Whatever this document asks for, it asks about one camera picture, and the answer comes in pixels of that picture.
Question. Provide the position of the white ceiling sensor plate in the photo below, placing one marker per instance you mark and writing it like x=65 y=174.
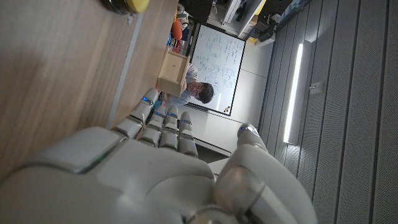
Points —
x=316 y=88

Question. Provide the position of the yellow button with black base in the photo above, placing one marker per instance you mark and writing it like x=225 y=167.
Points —
x=130 y=5

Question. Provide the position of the seated person in grey shirt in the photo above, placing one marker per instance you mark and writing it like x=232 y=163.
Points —
x=202 y=91

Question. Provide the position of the orange toy carrot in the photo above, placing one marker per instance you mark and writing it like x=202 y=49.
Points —
x=177 y=29

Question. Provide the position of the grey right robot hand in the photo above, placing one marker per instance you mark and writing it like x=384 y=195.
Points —
x=149 y=183

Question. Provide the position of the white shelf unit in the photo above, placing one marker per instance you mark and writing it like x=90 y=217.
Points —
x=236 y=15

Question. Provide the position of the small wooden box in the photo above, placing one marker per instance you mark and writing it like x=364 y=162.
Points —
x=173 y=73

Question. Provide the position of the long ceiling light strip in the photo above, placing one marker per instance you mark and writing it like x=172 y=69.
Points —
x=293 y=93

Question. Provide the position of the whiteboard with black frame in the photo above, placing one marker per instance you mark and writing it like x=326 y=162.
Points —
x=217 y=56

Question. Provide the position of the grey tape strip on table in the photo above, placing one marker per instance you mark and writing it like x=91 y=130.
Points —
x=124 y=74

